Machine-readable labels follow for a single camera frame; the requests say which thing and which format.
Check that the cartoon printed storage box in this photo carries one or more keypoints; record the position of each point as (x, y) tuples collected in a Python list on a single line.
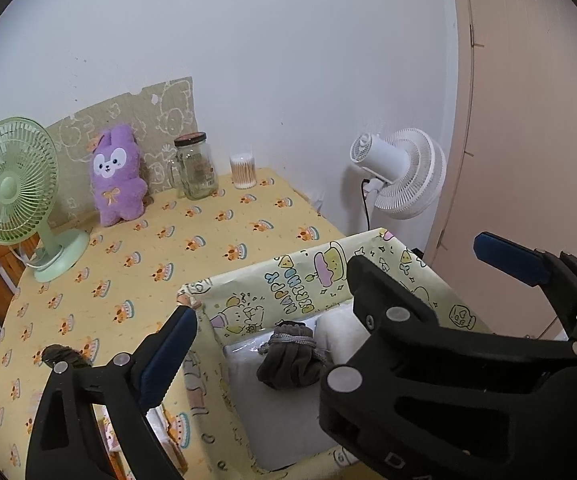
[(288, 275)]

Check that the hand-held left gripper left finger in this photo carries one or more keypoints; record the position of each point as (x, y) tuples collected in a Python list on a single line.
[(166, 355)]

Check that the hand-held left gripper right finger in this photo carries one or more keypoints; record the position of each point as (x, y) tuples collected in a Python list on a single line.
[(513, 257)]

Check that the white standing fan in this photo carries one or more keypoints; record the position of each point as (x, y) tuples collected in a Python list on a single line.
[(393, 160)]

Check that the dark cloth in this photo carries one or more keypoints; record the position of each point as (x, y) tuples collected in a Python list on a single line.
[(66, 353)]

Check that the green desk fan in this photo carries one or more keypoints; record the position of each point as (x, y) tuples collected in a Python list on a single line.
[(11, 185)]

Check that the dark grey socks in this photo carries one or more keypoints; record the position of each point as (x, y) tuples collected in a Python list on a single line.
[(288, 365)]

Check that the beige door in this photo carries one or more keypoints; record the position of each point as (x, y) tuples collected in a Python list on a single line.
[(518, 110)]

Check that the glass jar with lid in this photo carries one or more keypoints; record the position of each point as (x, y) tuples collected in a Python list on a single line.
[(196, 170)]

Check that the cotton swab container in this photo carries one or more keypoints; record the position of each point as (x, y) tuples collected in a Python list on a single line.
[(243, 170)]

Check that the purple plush rabbit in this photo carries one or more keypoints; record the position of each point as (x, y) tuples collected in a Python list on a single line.
[(116, 180)]

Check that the beige cartoon printed board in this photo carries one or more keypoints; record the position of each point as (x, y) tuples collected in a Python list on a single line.
[(168, 105)]

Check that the white plastic wrapped packet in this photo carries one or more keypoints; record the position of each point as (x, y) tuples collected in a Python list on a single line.
[(268, 420)]

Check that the white towel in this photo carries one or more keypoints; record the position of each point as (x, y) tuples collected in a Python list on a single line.
[(338, 330)]

